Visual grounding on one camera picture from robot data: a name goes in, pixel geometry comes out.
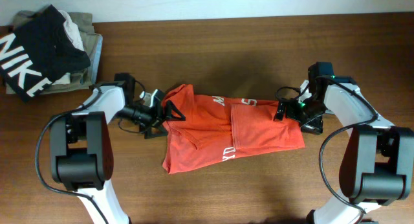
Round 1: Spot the red t-shirt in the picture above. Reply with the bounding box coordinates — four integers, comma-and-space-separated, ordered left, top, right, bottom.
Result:
162, 84, 305, 174

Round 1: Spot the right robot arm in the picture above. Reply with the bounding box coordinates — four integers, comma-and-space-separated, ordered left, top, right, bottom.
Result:
274, 62, 413, 224

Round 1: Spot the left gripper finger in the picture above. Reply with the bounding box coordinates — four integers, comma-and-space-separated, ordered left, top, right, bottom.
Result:
164, 100, 186, 121
144, 125, 168, 139

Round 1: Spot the olive folded garment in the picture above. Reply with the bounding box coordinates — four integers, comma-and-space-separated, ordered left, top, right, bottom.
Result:
3, 11, 97, 95

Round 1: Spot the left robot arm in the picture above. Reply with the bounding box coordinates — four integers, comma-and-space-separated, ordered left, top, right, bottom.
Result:
50, 80, 186, 223

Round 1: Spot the white folded garment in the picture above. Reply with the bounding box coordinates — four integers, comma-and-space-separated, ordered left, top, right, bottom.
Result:
53, 10, 85, 85

